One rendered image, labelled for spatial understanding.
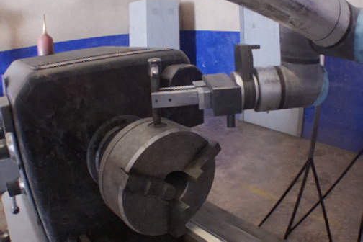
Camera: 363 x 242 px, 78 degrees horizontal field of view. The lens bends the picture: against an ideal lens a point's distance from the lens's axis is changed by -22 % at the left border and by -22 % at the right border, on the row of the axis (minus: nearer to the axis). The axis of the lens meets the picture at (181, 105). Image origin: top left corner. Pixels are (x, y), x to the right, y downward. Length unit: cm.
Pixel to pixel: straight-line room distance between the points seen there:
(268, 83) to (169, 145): 21
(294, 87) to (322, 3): 22
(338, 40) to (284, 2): 12
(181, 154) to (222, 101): 14
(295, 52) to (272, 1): 23
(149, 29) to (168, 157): 357
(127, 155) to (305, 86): 36
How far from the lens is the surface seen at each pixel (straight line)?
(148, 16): 403
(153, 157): 51
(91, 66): 64
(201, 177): 55
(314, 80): 56
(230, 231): 84
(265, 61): 389
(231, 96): 48
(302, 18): 36
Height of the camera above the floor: 140
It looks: 16 degrees down
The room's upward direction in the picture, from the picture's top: 1 degrees counter-clockwise
